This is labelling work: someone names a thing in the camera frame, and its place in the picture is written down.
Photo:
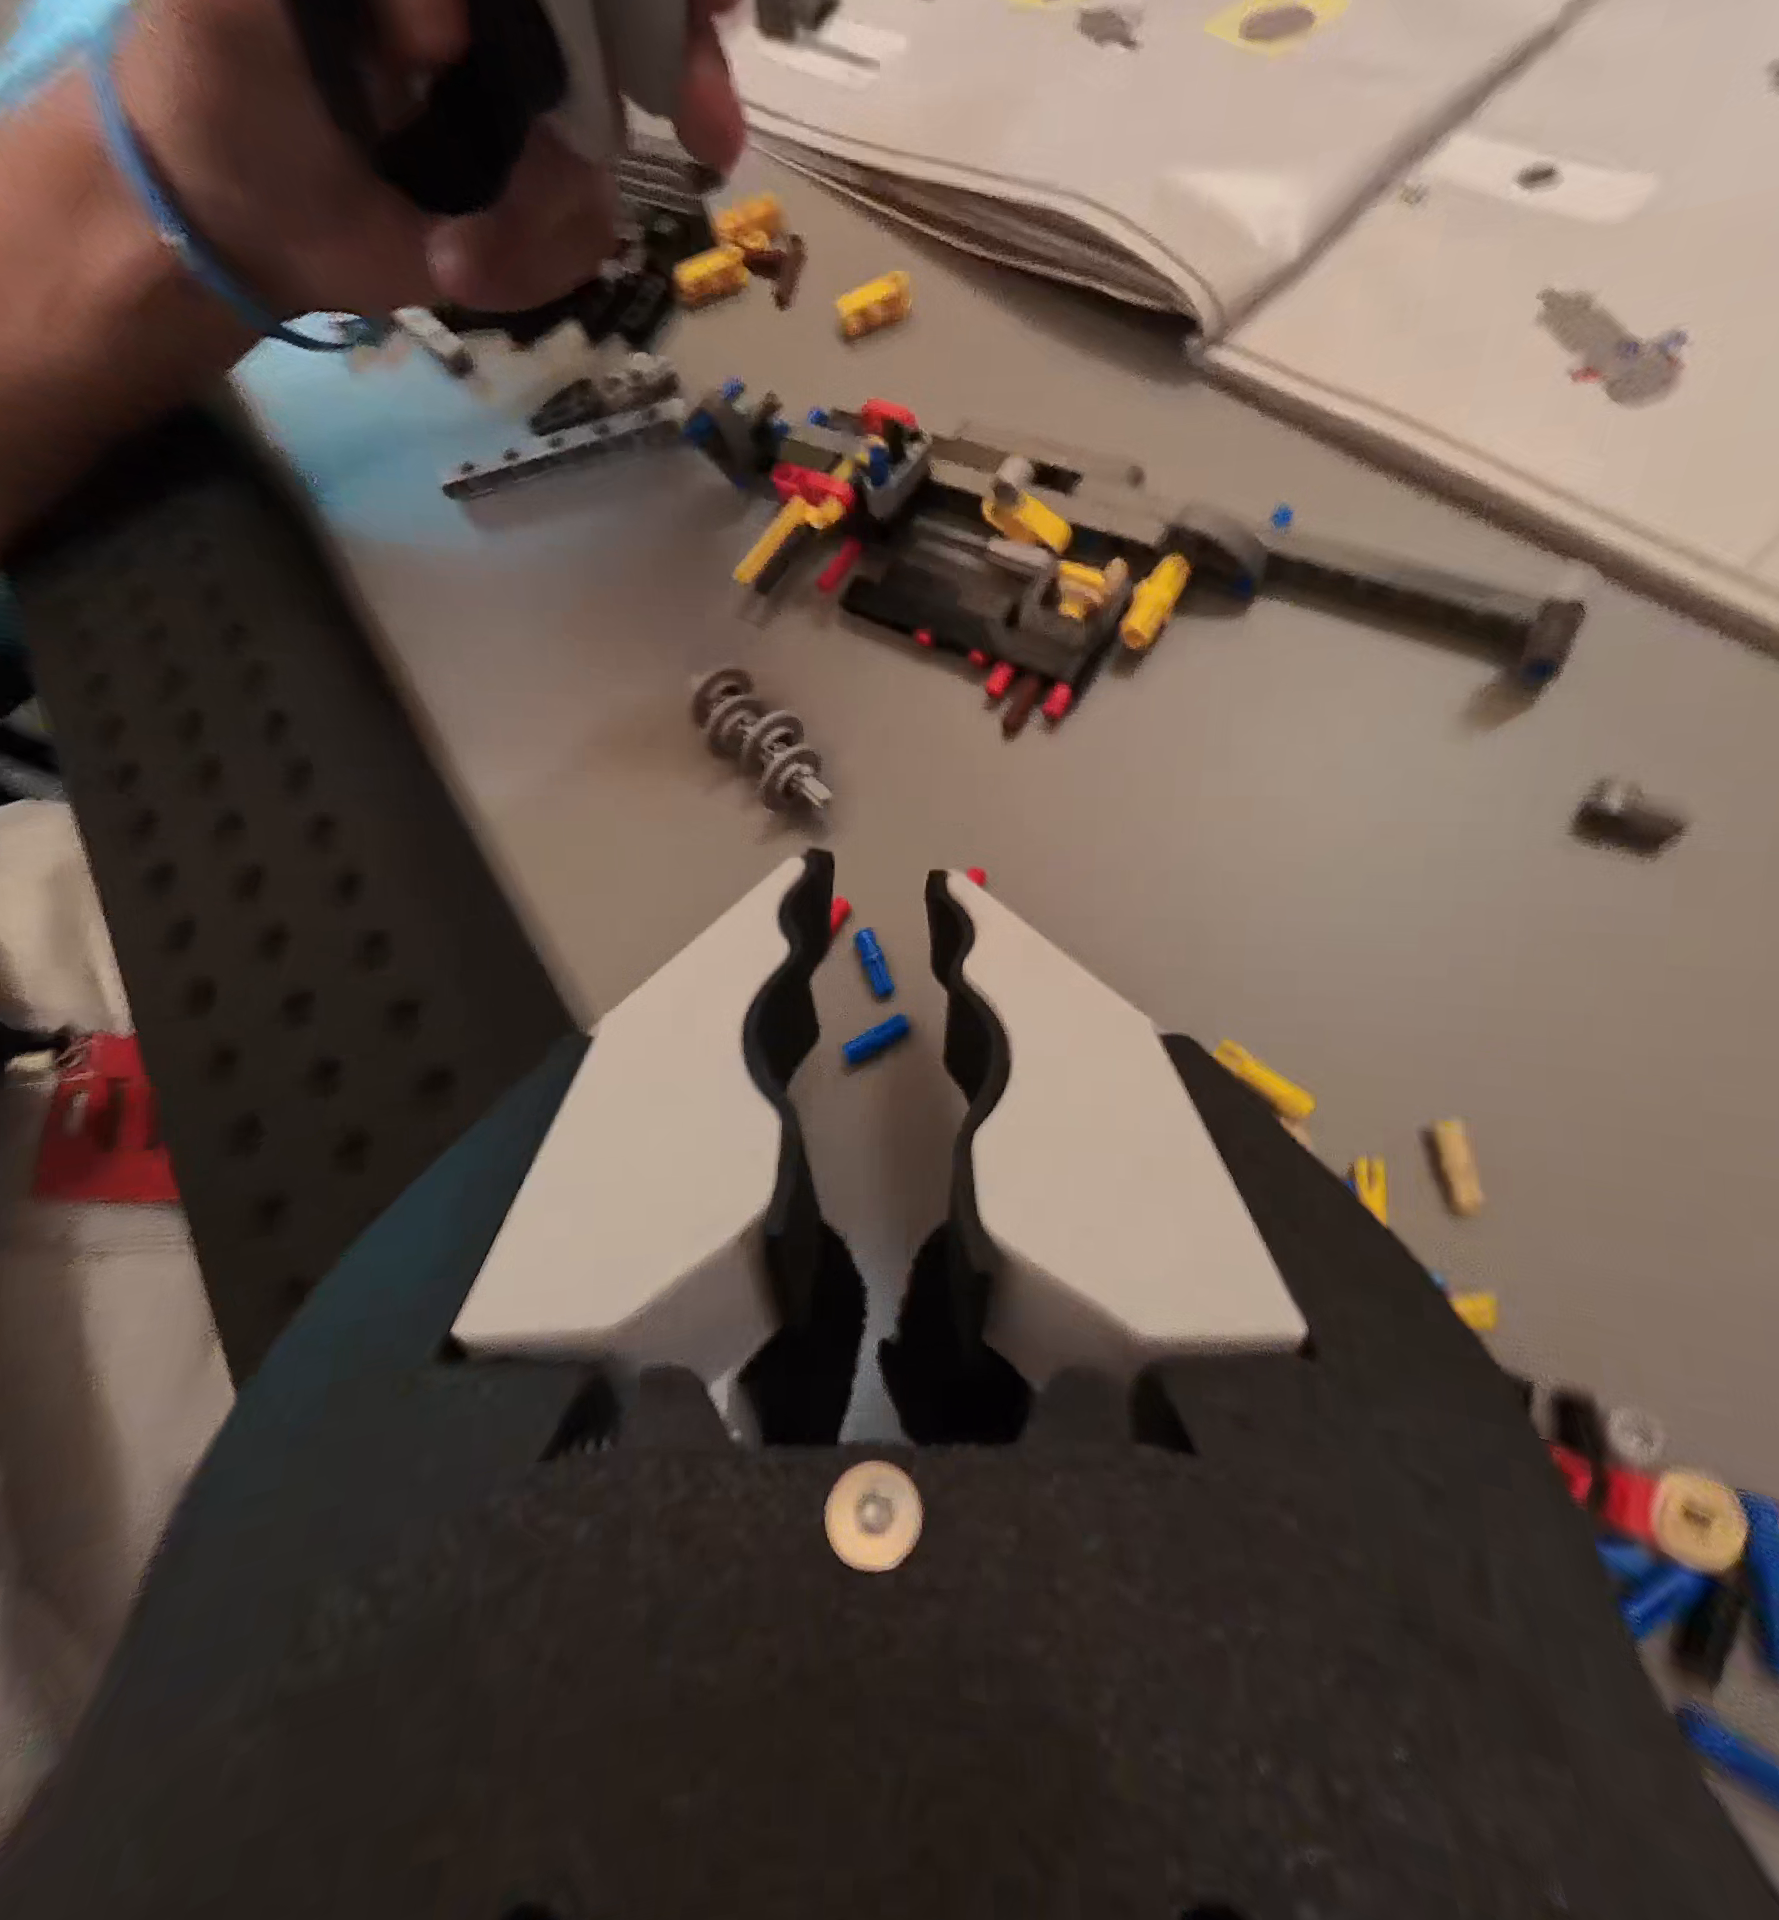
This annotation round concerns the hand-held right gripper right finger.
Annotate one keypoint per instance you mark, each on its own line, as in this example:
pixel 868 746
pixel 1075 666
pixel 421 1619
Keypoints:
pixel 1130 1185

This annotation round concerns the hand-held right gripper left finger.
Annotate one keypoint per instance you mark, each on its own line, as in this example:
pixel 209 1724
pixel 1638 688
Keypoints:
pixel 635 1185

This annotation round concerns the small black blue lego assembly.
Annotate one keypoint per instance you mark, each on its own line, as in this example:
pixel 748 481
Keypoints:
pixel 733 435

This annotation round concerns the grey lego axle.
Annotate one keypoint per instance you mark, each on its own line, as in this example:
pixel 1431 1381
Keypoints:
pixel 814 789

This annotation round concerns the grey lego pulley disc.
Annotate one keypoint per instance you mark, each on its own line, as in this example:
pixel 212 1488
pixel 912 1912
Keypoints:
pixel 747 723
pixel 716 697
pixel 795 771
pixel 773 746

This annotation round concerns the partly built lego chassis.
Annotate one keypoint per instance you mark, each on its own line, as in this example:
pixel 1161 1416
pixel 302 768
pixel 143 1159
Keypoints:
pixel 1370 578

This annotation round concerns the pile of colourful lego pieces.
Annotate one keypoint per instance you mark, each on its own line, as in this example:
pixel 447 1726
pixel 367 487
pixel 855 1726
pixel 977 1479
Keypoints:
pixel 1699 1519

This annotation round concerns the lego instruction booklet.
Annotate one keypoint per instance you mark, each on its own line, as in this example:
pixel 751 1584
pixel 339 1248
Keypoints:
pixel 1429 180

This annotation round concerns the person's left forearm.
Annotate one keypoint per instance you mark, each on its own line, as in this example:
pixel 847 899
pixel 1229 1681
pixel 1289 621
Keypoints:
pixel 33 331

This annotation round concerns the blue lego pin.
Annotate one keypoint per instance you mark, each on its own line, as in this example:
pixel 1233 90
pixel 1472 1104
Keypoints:
pixel 872 961
pixel 874 1037

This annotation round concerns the brown lego pin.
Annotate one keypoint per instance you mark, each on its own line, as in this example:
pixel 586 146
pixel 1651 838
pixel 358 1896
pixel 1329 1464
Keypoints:
pixel 790 272

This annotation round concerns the yellow lego connector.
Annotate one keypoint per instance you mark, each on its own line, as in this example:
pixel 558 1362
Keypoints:
pixel 874 304

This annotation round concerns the dark grey lego connector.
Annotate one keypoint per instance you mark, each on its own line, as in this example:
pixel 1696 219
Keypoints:
pixel 1628 817

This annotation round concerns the person's left hand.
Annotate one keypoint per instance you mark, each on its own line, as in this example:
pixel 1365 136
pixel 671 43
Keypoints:
pixel 275 180

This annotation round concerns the blue wristband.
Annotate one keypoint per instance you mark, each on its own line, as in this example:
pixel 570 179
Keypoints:
pixel 168 231

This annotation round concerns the white printed shirt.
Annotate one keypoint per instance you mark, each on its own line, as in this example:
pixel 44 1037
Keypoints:
pixel 33 1425

